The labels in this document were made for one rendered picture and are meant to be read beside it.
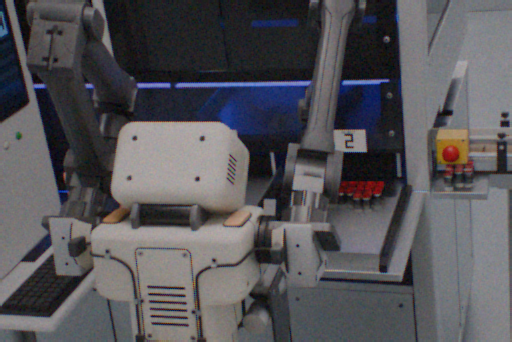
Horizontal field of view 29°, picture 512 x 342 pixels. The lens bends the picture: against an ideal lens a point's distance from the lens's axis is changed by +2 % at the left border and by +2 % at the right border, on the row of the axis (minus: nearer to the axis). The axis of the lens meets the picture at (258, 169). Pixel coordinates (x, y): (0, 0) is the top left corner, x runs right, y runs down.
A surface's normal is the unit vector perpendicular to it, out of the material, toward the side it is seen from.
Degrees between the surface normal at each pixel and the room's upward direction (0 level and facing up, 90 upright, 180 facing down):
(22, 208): 90
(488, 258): 0
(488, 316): 0
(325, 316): 90
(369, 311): 90
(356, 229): 0
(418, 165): 90
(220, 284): 82
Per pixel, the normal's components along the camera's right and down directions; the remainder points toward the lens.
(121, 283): -0.29, 0.29
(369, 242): -0.11, -0.90
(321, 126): 0.01, -0.29
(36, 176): 0.95, 0.03
